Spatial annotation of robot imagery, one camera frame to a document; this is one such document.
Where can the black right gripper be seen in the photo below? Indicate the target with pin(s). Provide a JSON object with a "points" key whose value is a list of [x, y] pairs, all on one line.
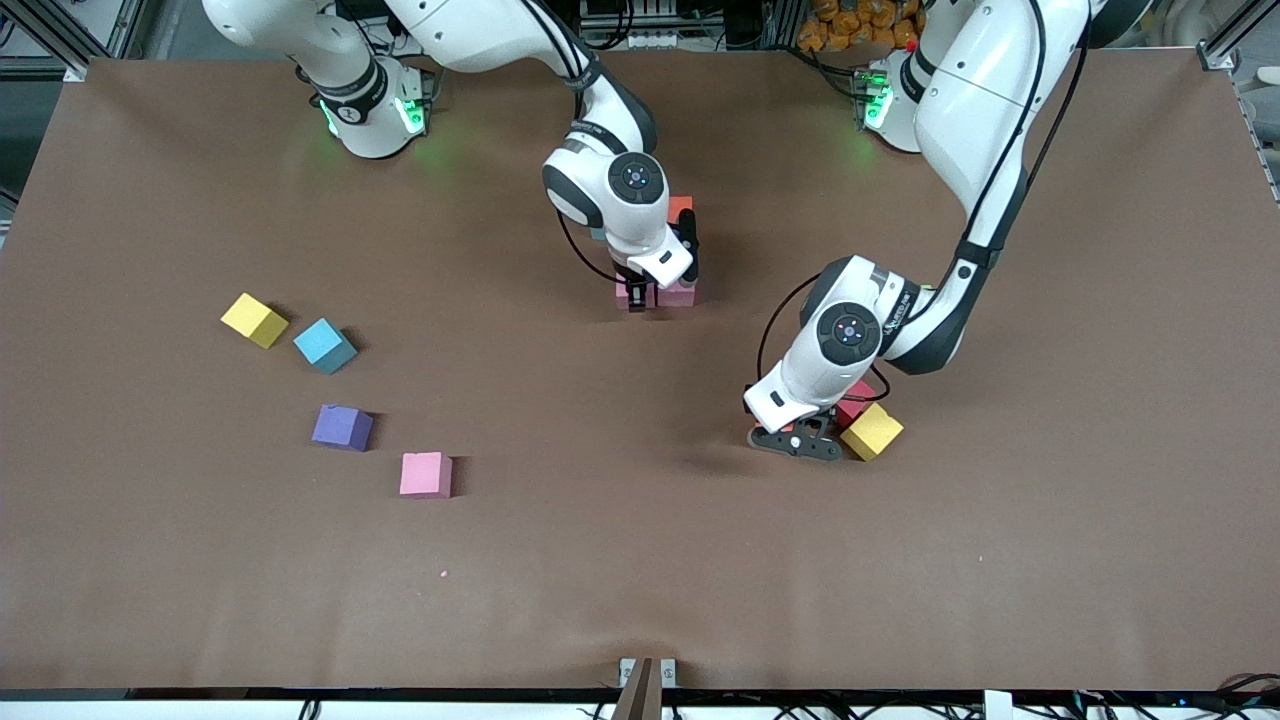
{"points": [[689, 243]]}

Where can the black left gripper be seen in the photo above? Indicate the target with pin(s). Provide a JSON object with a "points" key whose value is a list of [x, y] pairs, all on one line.
{"points": [[833, 419]]}

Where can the light pink foam cube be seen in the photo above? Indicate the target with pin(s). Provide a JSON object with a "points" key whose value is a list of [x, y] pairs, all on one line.
{"points": [[425, 474], [678, 296], [652, 300]]}

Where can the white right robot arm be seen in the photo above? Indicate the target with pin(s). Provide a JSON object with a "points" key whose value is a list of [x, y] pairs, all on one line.
{"points": [[625, 225]]}

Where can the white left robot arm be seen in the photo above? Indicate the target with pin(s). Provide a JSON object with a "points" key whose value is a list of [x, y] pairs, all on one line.
{"points": [[960, 100]]}

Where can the red foam cube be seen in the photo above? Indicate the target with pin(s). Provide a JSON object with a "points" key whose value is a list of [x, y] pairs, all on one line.
{"points": [[858, 408]]}

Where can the yellow foam cube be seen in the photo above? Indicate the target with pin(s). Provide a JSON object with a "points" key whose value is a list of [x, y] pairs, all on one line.
{"points": [[871, 432], [252, 318]]}

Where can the large table cover sheet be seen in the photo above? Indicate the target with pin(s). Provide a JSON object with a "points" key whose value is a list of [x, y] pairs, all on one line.
{"points": [[640, 550]]}

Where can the white power strip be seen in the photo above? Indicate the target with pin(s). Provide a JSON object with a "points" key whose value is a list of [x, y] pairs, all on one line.
{"points": [[655, 40]]}

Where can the purple foam cube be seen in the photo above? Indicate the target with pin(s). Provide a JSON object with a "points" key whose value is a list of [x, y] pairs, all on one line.
{"points": [[340, 425]]}

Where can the orange snack bag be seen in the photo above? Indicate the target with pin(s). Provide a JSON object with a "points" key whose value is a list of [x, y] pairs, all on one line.
{"points": [[850, 20]]}

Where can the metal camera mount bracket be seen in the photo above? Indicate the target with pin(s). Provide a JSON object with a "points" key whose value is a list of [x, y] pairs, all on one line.
{"points": [[648, 675]]}

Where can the aluminium table side rail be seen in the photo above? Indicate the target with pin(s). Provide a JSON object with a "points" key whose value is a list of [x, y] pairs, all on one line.
{"points": [[1268, 150]]}

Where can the aluminium frame beam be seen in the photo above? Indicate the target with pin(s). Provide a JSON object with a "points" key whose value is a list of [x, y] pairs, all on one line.
{"points": [[1218, 58], [130, 25]]}

